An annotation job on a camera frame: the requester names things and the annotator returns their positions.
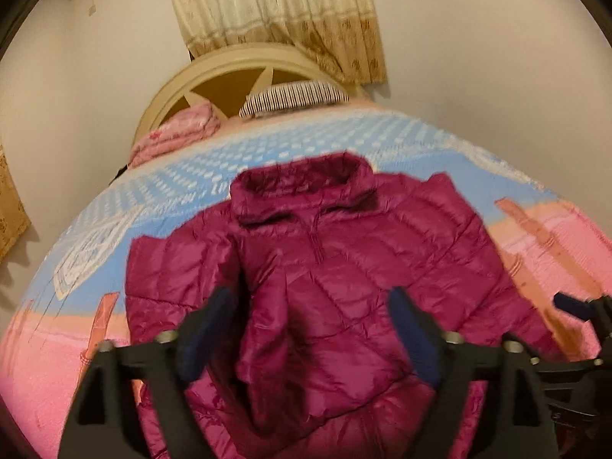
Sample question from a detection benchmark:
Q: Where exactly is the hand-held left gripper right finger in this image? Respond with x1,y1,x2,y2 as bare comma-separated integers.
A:
387,287,560,459

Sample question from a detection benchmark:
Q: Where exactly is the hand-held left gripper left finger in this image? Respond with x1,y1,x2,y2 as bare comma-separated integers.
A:
57,287,240,459

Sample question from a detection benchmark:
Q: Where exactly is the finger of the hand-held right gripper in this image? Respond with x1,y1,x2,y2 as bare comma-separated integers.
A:
553,291,612,342

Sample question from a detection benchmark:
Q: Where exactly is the magenta puffer jacket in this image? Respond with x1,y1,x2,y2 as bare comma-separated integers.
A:
125,150,565,459

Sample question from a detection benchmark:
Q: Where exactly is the blue and pink printed bedsheet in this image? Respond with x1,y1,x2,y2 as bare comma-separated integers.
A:
0,105,612,459

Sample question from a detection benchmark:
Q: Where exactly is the pink folded blanket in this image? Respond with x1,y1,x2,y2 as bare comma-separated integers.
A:
128,103,223,168

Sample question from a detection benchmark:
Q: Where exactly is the beige patterned side curtain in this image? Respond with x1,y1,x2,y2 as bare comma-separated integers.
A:
0,146,32,264

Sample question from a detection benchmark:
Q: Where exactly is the cream wooden headboard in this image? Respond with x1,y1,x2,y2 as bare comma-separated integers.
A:
134,43,355,154

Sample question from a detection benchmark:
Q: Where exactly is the striped pillow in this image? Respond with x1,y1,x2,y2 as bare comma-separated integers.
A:
239,81,350,119

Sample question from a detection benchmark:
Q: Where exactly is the beige patterned window curtain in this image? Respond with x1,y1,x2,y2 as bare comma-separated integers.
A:
160,0,388,87

